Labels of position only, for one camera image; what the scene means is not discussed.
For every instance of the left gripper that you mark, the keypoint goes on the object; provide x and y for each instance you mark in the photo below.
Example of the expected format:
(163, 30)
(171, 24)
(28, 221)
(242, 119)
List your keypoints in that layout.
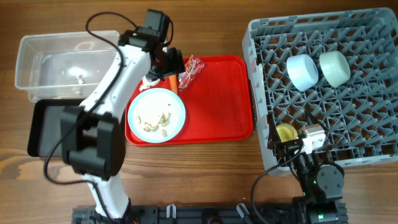
(178, 65)

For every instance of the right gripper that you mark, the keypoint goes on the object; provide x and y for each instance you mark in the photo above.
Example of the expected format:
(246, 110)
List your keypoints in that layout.
(288, 147)

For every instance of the yellow cup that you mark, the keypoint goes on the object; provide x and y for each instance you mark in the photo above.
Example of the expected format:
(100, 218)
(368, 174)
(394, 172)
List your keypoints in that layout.
(286, 132)

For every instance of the orange carrot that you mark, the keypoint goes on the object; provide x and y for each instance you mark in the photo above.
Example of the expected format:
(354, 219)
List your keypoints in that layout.
(173, 83)

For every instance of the red snack wrapper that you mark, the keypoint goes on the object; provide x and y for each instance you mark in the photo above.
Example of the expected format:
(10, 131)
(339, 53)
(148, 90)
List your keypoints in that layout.
(193, 68)

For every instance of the light blue bowl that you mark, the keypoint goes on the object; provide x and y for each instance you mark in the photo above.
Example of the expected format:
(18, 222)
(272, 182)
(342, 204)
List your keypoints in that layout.
(302, 71)

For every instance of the green bowl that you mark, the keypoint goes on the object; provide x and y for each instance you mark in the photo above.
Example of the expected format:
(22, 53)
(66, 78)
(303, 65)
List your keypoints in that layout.
(335, 68)

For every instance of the light blue plate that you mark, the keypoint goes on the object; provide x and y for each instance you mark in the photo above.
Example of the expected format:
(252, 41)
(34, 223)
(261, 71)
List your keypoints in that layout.
(157, 101)

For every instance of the white plastic spoon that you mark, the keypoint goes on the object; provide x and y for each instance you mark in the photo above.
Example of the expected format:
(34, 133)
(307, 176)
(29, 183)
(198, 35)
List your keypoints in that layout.
(260, 71)

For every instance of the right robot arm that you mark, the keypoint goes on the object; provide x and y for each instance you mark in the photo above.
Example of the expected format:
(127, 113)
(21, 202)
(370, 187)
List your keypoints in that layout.
(321, 182)

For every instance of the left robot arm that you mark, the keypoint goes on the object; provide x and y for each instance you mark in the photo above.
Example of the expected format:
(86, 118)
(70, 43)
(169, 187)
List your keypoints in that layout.
(92, 141)

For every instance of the grey dishwasher rack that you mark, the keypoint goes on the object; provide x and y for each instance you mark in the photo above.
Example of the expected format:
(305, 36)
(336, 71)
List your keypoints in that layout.
(360, 116)

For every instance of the red serving tray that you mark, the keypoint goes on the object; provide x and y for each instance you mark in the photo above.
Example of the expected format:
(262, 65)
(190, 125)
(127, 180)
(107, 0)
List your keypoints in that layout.
(217, 102)

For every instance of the food scraps on plate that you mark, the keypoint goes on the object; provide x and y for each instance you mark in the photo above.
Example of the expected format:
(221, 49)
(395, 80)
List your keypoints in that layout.
(154, 122)

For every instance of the clear plastic bin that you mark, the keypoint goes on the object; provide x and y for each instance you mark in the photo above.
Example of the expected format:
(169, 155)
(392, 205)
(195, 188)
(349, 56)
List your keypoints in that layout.
(47, 64)

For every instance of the black tray bin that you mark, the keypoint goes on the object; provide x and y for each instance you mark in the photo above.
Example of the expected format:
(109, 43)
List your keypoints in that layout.
(45, 126)

